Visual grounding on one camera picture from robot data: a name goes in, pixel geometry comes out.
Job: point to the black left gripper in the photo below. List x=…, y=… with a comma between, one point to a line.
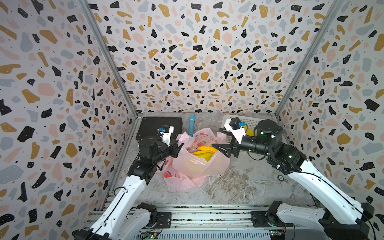
x=173, y=148

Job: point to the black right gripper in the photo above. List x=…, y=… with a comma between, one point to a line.
x=228, y=147

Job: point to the pink plastic bag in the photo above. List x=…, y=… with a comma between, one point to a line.
x=187, y=172

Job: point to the yellow banana bunch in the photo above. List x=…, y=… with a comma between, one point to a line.
x=205, y=152
x=249, y=132

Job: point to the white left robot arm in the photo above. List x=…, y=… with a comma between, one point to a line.
x=121, y=220

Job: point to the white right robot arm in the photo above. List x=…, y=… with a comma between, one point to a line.
x=340, y=218

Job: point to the black ribbed carry case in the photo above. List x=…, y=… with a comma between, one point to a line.
x=150, y=125

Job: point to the white perforated plastic basket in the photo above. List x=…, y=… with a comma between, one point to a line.
x=251, y=123

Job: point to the blue cylindrical tube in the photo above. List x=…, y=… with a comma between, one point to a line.
x=191, y=124

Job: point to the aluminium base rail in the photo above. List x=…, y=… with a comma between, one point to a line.
x=224, y=222

